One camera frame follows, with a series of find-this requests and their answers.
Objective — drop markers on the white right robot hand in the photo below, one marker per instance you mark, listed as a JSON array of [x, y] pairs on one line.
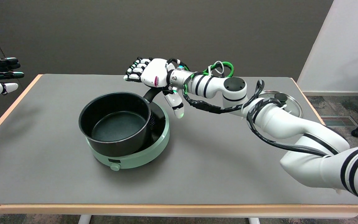
[[154, 73]]

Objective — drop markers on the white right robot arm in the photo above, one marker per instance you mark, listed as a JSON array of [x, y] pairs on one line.
[[291, 124]]

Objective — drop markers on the green induction cooker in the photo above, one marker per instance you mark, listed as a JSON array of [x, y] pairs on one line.
[[135, 158]]

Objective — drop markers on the grey table mat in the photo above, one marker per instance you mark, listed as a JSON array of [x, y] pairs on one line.
[[213, 155]]

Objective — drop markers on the glass lid with black knob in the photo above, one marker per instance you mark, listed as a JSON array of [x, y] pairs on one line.
[[294, 105]]

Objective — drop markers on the white table leg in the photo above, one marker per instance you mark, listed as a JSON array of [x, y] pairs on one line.
[[84, 219], [254, 221]]

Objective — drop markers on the floor vent grille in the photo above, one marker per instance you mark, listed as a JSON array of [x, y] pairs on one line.
[[337, 121]]

